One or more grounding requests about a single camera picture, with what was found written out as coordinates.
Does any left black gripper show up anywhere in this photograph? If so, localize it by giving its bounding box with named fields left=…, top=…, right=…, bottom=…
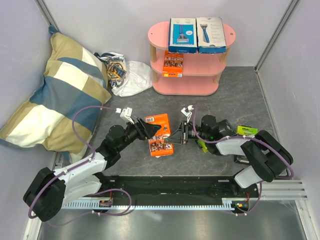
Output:
left=117, top=117, right=161, bottom=152

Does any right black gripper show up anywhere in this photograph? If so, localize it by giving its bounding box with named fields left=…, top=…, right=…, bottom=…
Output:
left=164, top=121, right=209, bottom=145

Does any orange razor box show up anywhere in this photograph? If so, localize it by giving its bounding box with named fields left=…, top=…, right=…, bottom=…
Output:
left=162, top=50, right=184, bottom=78
left=145, top=113, right=174, bottom=158

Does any green black razor pack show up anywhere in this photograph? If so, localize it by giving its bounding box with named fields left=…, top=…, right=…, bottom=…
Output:
left=195, top=139, right=209, bottom=153

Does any blue razor box clear front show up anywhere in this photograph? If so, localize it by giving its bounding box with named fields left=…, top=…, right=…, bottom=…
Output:
left=168, top=18, right=198, bottom=54

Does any white blue razor box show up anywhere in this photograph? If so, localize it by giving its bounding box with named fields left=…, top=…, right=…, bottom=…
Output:
left=196, top=17, right=227, bottom=54

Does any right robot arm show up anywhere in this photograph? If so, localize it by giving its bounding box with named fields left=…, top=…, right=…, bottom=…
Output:
left=164, top=115, right=294, bottom=197

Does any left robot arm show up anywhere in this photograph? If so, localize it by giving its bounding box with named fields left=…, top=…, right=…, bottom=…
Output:
left=23, top=118, right=161, bottom=222

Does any pink three-tier shelf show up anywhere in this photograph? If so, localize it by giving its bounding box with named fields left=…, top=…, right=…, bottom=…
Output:
left=148, top=21, right=236, bottom=96

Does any black green razor box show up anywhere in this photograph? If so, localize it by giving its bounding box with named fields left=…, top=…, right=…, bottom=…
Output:
left=236, top=125, right=258, bottom=136

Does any striped blue beige pillow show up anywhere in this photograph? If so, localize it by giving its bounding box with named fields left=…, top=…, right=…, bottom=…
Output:
left=0, top=26, right=111, bottom=163

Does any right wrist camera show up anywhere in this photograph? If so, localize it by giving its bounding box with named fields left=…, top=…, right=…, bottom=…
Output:
left=181, top=105, right=194, bottom=122

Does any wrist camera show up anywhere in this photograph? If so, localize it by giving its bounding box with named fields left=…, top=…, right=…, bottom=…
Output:
left=181, top=105, right=194, bottom=122
left=115, top=107, right=135, bottom=124

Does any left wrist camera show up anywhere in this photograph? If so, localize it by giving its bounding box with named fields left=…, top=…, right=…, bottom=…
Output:
left=115, top=107, right=135, bottom=124

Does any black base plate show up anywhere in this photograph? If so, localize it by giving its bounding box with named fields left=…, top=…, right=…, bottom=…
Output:
left=95, top=173, right=259, bottom=206

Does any grey cable duct rail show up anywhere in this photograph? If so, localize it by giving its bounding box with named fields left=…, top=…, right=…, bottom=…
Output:
left=62, top=197, right=235, bottom=211

